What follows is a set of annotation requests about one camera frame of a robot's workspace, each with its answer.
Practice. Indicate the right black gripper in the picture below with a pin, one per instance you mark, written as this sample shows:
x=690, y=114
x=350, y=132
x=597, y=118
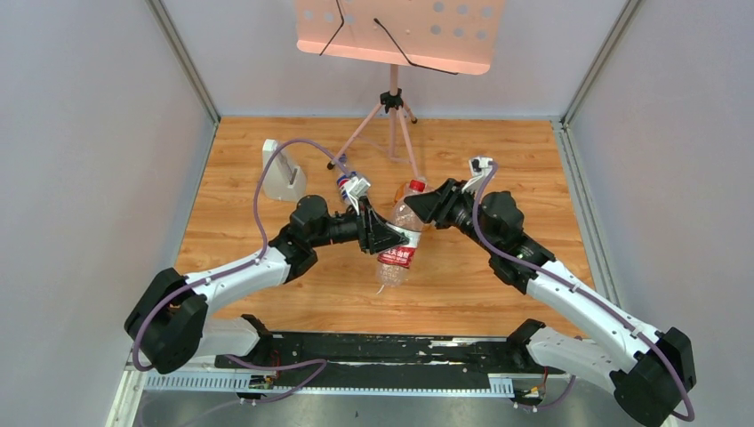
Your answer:
x=436, y=205

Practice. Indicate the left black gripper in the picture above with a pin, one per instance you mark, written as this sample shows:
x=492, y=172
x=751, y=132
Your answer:
x=364, y=229

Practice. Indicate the red cap water bottle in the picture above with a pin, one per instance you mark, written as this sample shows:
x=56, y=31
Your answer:
x=394, y=264

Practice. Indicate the orange label tea bottle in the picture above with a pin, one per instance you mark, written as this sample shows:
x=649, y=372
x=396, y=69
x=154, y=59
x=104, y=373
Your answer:
x=403, y=190

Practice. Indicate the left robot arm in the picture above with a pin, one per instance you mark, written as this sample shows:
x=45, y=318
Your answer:
x=172, y=322

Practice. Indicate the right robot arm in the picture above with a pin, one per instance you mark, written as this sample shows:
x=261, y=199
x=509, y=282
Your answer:
x=648, y=371

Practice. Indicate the blue label pepsi bottle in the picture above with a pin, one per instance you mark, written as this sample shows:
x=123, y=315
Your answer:
x=343, y=177

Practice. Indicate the white wedge stand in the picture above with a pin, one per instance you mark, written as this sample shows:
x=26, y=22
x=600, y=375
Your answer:
x=285, y=179

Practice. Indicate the pink music stand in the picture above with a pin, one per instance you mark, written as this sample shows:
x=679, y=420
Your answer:
x=448, y=37

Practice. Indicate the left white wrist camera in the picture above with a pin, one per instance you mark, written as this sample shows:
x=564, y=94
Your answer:
x=354, y=188

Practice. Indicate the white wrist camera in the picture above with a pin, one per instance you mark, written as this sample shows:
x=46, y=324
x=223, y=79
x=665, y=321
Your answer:
x=480, y=168
x=354, y=188

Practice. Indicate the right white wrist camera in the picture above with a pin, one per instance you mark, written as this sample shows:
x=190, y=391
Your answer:
x=480, y=168

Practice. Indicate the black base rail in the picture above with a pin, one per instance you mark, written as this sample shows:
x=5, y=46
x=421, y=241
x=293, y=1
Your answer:
x=395, y=361

